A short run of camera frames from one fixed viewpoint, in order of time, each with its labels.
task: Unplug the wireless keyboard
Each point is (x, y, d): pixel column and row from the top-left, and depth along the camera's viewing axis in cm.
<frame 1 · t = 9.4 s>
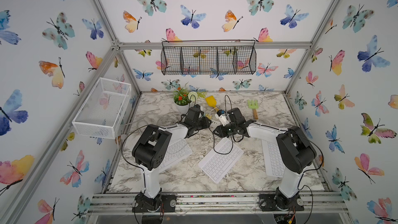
left hand: (212, 120, 96), fingers open
right hand: (216, 129, 92), fingers open
middle white keyboard: (217, 165, 87), on the table
potted plant white pot: (182, 109, 103), point 8 cm above the table

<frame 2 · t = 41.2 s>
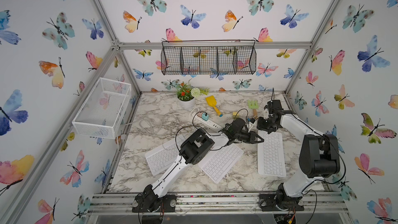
left hand: (265, 140, 88), fingers closed
right hand: (260, 125, 93), fingers open
teal USB charger: (205, 117, 101), point 6 cm above the table
the other named things where they were.

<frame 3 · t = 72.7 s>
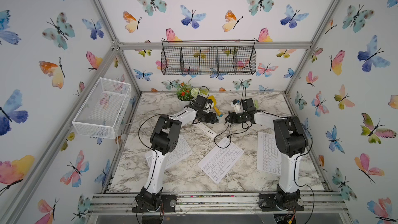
left hand: (215, 117, 102), fingers open
right hand: (228, 117, 101), fingers open
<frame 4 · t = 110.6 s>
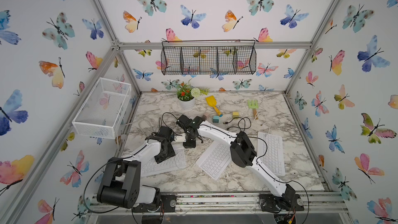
left hand: (171, 154, 90), fingers open
right hand: (188, 143, 94), fingers closed
yellow USB charger: (236, 115, 109), on the table
